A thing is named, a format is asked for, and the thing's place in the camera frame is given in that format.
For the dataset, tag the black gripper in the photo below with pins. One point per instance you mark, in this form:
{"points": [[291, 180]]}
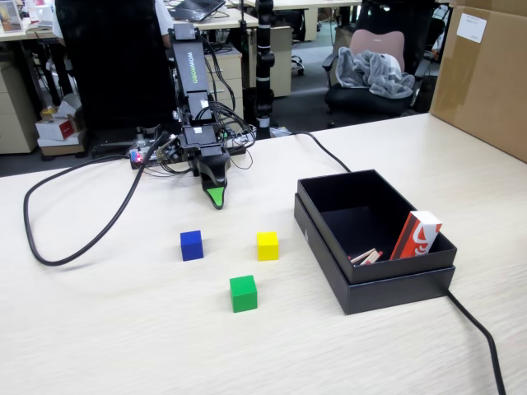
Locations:
{"points": [[208, 150]]}

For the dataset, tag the green cube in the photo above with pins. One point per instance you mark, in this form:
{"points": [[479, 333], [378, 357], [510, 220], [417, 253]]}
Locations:
{"points": [[243, 296]]}

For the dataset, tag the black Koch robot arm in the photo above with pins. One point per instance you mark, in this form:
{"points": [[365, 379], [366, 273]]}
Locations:
{"points": [[189, 61]]}

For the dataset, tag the blue cube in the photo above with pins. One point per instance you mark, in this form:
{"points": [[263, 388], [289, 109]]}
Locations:
{"points": [[192, 247]]}

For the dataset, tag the yellow cube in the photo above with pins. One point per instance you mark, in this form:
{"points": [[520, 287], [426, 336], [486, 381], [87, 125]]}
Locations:
{"points": [[267, 247]]}

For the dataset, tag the control board with red LED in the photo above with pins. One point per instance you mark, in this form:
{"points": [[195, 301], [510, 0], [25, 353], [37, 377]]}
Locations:
{"points": [[138, 157]]}

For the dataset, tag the black jointed pole white rings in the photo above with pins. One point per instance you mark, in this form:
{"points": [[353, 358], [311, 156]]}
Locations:
{"points": [[263, 98]]}

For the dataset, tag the thin black stand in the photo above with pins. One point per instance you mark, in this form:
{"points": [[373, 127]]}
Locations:
{"points": [[243, 61]]}

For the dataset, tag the black open box tray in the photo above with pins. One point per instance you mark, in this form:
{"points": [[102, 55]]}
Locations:
{"points": [[354, 193]]}

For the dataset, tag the beige side cabinet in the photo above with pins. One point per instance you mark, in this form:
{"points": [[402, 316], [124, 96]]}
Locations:
{"points": [[282, 61]]}

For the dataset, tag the large black office chair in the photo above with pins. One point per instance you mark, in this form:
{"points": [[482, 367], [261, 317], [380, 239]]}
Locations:
{"points": [[115, 61]]}

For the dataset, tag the flat brown cardboard box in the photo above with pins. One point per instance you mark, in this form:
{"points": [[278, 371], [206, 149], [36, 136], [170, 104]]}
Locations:
{"points": [[62, 149]]}

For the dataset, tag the beige desk with laptop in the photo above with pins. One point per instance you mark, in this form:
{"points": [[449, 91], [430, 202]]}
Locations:
{"points": [[230, 22]]}

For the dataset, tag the wooden matchstick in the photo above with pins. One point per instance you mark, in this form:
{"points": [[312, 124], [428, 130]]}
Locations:
{"points": [[376, 256], [369, 258], [362, 255]]}

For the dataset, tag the white red carton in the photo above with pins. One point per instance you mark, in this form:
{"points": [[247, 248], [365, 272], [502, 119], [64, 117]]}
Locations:
{"points": [[53, 129]]}

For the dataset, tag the person in white shirt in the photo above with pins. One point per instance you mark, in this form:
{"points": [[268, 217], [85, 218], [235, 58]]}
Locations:
{"points": [[164, 16]]}

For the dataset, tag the black laptop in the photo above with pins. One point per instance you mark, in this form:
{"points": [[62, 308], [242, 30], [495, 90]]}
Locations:
{"points": [[197, 8]]}

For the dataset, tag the grey blanket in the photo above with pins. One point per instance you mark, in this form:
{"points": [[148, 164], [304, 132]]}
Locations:
{"points": [[370, 70]]}

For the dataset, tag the beige empty desk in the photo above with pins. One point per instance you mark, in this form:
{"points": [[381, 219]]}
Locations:
{"points": [[313, 4]]}

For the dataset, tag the red white matchbox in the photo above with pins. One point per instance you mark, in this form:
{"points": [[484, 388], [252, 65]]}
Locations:
{"points": [[420, 234]]}

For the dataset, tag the black open box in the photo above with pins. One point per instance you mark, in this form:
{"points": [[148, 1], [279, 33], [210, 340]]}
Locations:
{"points": [[395, 294]]}

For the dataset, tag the pink office chair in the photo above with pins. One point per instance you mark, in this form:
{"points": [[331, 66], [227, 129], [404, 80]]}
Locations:
{"points": [[376, 41]]}

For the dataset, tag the wide beige drawer cabinet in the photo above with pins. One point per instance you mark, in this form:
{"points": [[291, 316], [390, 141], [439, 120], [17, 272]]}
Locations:
{"points": [[16, 107]]}

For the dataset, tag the beige desk with books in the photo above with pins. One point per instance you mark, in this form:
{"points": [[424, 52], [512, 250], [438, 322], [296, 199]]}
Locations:
{"points": [[16, 36]]}

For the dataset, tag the large brown cardboard box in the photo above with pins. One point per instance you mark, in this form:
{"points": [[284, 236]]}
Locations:
{"points": [[486, 82]]}

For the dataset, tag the white label sticker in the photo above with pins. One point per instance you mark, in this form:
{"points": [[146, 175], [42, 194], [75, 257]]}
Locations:
{"points": [[471, 28]]}

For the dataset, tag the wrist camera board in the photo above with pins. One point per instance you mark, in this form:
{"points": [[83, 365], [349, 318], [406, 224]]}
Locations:
{"points": [[169, 149]]}

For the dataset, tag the picture frame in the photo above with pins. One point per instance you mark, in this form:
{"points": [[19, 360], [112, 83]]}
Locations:
{"points": [[10, 16]]}

